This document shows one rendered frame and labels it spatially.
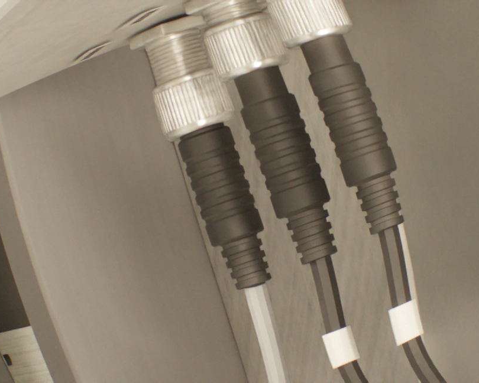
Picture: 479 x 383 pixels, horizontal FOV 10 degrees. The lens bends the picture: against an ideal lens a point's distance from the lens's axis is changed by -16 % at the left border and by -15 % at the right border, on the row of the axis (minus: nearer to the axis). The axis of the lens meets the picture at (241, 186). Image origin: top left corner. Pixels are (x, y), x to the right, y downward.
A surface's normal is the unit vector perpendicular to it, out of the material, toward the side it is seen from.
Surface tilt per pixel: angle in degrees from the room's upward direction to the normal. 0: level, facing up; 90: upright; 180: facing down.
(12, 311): 39
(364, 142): 45
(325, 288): 51
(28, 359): 27
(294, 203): 55
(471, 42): 90
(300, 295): 90
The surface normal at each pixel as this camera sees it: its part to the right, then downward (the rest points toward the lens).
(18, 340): 0.27, -0.42
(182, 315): 0.39, -0.04
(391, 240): -0.01, 0.01
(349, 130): -0.29, 0.05
